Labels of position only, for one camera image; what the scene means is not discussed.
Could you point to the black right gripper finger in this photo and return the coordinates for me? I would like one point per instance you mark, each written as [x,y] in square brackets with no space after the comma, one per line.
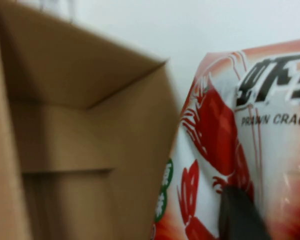
[237,220]

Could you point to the red prawn cracker bag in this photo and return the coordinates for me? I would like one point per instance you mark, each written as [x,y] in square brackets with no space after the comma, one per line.
[265,150]

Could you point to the cardboard box with printed number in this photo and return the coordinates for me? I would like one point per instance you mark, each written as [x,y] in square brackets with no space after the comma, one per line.
[77,125]

